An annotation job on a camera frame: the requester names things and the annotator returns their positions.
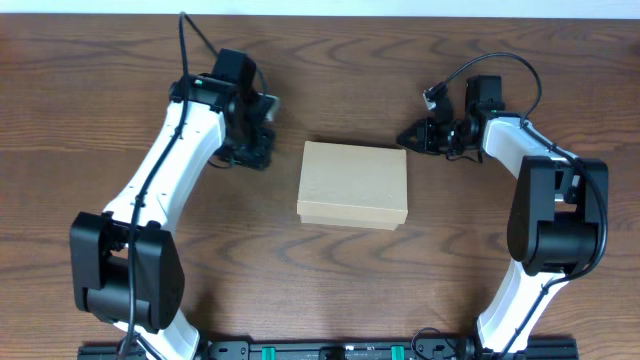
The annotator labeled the right black cable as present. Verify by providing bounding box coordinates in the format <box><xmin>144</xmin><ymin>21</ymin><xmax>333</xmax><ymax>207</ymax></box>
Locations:
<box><xmin>442</xmin><ymin>51</ymin><xmax>609</xmax><ymax>359</ymax></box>

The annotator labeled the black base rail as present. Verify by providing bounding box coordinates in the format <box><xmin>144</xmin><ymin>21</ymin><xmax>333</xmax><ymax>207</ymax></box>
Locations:
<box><xmin>77</xmin><ymin>336</ymin><xmax>580</xmax><ymax>360</ymax></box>

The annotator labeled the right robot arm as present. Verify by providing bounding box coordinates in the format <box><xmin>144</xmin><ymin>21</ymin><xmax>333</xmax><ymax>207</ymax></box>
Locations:
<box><xmin>396</xmin><ymin>75</ymin><xmax>608</xmax><ymax>359</ymax></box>

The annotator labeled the brown cardboard box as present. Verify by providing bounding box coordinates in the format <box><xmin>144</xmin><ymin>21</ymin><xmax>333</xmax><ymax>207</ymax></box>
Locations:
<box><xmin>297</xmin><ymin>141</ymin><xmax>408</xmax><ymax>230</ymax></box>

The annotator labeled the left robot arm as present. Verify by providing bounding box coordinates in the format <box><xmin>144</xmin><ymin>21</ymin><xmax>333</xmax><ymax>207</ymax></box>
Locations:
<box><xmin>69</xmin><ymin>49</ymin><xmax>279</xmax><ymax>359</ymax></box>

